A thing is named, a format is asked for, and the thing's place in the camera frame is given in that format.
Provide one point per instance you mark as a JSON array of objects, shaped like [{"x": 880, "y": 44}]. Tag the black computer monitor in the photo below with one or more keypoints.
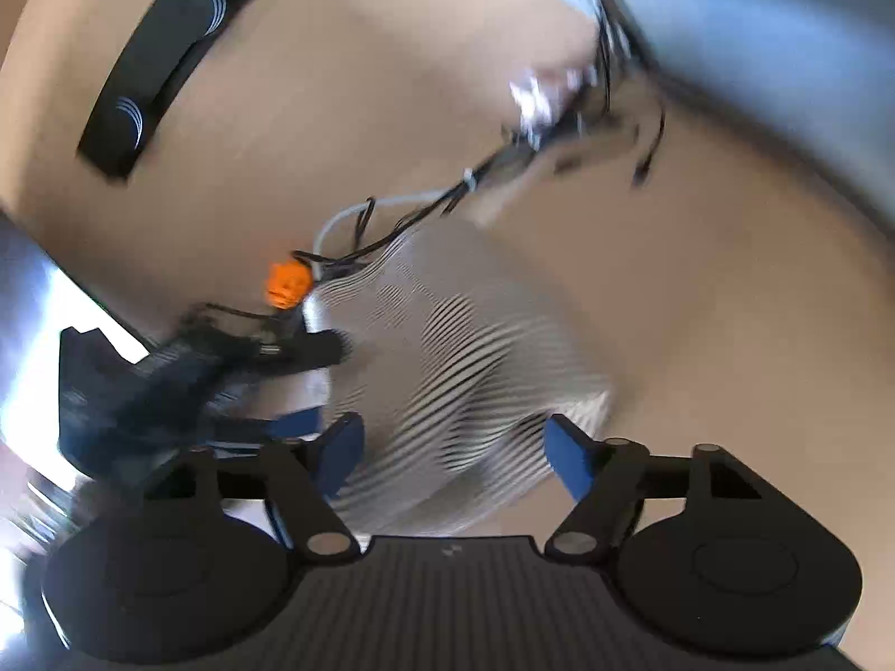
[{"x": 42, "y": 307}]

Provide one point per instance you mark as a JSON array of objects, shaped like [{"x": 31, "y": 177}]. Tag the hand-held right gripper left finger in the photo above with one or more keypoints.
[{"x": 341, "y": 454}]

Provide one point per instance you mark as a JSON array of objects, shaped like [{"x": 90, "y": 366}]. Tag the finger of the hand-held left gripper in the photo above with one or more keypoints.
[
  {"x": 314, "y": 349},
  {"x": 297, "y": 425}
]

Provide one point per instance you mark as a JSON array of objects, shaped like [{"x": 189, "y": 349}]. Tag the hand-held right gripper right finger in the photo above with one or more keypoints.
[{"x": 566, "y": 458}]

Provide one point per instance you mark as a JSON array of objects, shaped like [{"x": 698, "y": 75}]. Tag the black power strip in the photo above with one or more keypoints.
[{"x": 161, "y": 63}]

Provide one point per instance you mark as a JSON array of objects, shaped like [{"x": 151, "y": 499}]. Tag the orange pumpkin toy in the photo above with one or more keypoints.
[{"x": 288, "y": 284}]

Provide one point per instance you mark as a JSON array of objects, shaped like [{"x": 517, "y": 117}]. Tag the grey striped cloth garment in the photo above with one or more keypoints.
[{"x": 454, "y": 363}]

